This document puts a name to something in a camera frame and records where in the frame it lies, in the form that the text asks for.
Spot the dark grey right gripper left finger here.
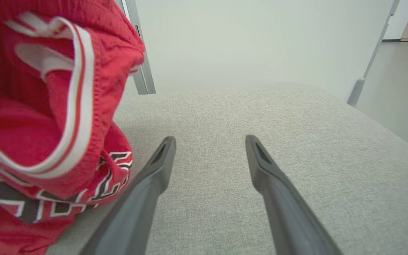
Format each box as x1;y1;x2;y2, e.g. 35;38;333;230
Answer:
79;136;176;255

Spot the grey fabric sofa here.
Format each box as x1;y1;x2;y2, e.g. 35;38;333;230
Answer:
45;82;408;255

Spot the grey partition post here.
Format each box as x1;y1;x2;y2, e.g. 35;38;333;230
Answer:
121;0;156;95
347;0;400;107

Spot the red jersey shirt white sleeve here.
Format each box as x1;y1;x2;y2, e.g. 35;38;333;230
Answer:
0;0;146;255

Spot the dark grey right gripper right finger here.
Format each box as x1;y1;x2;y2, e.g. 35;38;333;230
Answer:
245;135;343;255

